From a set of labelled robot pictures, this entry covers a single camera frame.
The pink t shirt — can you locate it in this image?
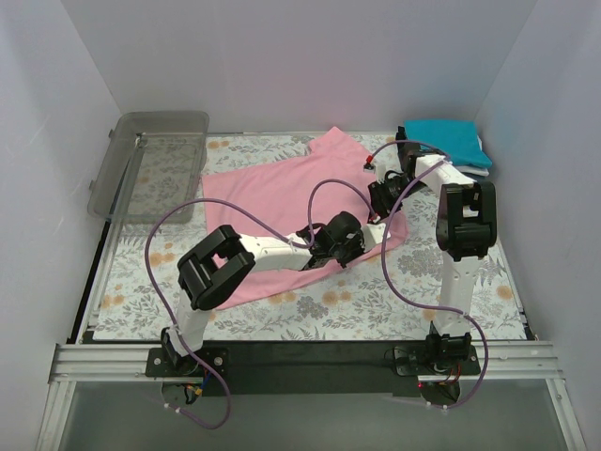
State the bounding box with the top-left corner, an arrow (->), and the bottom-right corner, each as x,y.
200,125 -> 408,311

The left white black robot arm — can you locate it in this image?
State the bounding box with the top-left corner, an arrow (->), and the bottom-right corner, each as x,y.
162,211 -> 386,376

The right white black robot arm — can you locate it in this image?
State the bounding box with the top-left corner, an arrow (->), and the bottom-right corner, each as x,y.
364,139 -> 497,375

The teal folded t shirt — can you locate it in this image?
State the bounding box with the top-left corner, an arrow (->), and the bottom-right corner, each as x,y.
404,119 -> 493,169

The grey blue folded t shirt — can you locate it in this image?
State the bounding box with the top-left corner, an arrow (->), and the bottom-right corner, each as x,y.
465,173 -> 486,183

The clear plastic bin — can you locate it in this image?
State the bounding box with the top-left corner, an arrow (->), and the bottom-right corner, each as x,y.
87,110 -> 209,224

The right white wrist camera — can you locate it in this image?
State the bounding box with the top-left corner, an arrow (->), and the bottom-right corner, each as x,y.
363,155 -> 387,182

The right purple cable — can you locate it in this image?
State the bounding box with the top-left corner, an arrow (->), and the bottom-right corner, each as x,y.
363,139 -> 490,412

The purple cable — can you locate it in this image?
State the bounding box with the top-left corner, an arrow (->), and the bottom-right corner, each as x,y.
363,139 -> 490,412
144,178 -> 381,430

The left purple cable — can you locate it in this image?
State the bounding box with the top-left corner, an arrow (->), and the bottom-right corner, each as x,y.
144,178 -> 381,430

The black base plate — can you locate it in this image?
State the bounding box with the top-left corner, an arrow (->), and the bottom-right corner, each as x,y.
145,340 -> 481,398

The aluminium frame rail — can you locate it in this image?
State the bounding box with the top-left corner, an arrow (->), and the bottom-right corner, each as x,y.
37,341 -> 586,450

